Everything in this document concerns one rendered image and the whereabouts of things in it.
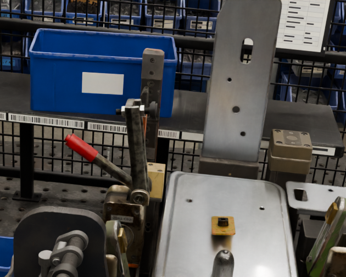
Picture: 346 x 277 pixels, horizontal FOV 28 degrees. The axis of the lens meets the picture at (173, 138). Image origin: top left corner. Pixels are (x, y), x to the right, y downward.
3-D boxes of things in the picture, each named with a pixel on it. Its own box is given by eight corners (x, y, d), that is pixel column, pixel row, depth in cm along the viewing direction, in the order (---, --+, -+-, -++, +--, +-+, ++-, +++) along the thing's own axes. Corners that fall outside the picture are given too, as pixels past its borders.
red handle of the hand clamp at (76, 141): (148, 195, 110) (67, 137, 107) (139, 204, 111) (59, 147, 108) (150, 182, 114) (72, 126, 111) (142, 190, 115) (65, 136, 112)
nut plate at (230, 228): (235, 235, 110) (235, 228, 110) (211, 234, 110) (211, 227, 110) (233, 217, 118) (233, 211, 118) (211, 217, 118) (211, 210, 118)
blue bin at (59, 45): (172, 118, 147) (178, 60, 142) (28, 110, 145) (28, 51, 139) (168, 89, 162) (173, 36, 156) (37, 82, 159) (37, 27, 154)
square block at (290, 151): (285, 297, 148) (314, 148, 133) (248, 293, 149) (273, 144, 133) (283, 275, 156) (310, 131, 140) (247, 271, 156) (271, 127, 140)
